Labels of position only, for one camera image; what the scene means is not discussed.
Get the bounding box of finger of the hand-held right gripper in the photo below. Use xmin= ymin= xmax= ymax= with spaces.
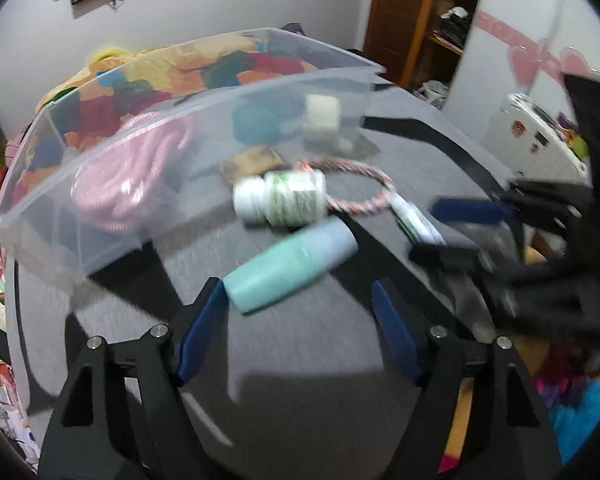
xmin=409 ymin=244 xmax=600 ymax=345
xmin=431 ymin=179 xmax=595 ymax=235

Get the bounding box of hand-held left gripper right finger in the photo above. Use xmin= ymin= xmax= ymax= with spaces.
xmin=371 ymin=280 xmax=566 ymax=480

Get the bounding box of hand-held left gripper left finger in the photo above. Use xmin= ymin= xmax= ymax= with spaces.
xmin=37 ymin=276 xmax=231 ymax=480

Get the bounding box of small white green tube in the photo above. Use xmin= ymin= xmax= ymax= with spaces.
xmin=390 ymin=195 xmax=447 ymax=247

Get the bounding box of mint green bottle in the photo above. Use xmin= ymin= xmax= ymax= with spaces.
xmin=222 ymin=217 xmax=359 ymax=314

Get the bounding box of white cabinet with stickers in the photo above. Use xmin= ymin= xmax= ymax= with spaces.
xmin=481 ymin=92 xmax=591 ymax=187

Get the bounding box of white green-label pill bottle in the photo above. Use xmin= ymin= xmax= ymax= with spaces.
xmin=232 ymin=168 xmax=327 ymax=229

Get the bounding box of brown flat box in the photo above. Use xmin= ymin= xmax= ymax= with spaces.
xmin=218 ymin=145 xmax=286 ymax=189

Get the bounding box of wooden wardrobe shelf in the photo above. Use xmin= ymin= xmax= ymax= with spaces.
xmin=412 ymin=0 xmax=486 ymax=108

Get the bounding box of brown wooden door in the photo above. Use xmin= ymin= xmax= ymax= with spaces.
xmin=364 ymin=0 xmax=433 ymax=88

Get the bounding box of teal round container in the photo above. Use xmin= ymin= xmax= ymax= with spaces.
xmin=231 ymin=97 xmax=305 ymax=144

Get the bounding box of clear plastic storage bin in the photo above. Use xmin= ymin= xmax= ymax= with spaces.
xmin=0 ymin=26 xmax=389 ymax=282

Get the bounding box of colourful patchwork blanket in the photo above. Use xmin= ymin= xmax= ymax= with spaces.
xmin=7 ymin=35 xmax=321 ymax=196

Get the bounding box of black strap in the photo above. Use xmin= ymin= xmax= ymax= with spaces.
xmin=364 ymin=116 xmax=511 ymax=198

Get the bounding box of pink white braided rope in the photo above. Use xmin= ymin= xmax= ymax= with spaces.
xmin=294 ymin=157 xmax=395 ymax=217

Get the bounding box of pink coiled hose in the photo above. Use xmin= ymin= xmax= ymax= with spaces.
xmin=74 ymin=115 xmax=197 ymax=234

